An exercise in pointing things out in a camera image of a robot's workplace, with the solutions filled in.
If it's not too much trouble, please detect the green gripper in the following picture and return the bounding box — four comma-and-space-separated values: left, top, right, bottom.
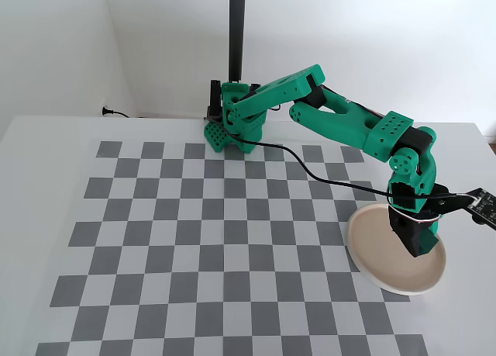
387, 173, 447, 259

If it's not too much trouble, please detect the green perforated robot base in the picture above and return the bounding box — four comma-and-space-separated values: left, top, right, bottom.
204, 81, 268, 155

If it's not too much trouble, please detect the beige round plate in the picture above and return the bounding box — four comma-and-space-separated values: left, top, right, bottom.
347, 202, 447, 296

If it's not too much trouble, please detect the grey checkerboard mat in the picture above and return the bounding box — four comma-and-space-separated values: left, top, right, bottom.
36, 140, 429, 356

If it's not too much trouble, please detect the black vertical pole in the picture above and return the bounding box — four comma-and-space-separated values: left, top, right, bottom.
228, 0, 248, 84

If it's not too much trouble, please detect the black wrist camera board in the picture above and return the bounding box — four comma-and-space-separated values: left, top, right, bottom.
425, 184, 496, 230

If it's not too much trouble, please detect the black camera cable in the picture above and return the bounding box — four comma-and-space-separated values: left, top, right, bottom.
228, 133, 472, 202

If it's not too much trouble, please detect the black wall plug cable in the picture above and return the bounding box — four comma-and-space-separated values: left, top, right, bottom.
101, 105, 144, 119

